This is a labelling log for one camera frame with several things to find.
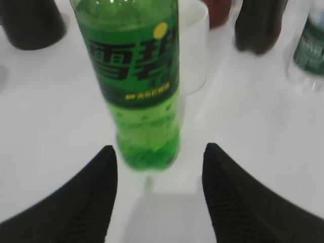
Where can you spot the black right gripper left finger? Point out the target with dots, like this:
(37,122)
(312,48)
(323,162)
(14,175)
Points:
(79,211)

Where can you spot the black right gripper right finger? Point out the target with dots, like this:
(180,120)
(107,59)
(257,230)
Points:
(244,210)

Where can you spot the green soda bottle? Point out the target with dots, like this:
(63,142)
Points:
(134,50)

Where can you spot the clear water bottle green label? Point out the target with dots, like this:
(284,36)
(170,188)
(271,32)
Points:
(305,69)

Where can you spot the dark cola bottle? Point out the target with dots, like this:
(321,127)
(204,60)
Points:
(258,25)

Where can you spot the black ceramic mug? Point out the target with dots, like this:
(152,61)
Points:
(32,25)

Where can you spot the white ceramic mug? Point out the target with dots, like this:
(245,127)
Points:
(194,27)

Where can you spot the dark red ceramic mug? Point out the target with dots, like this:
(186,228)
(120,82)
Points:
(218,11)

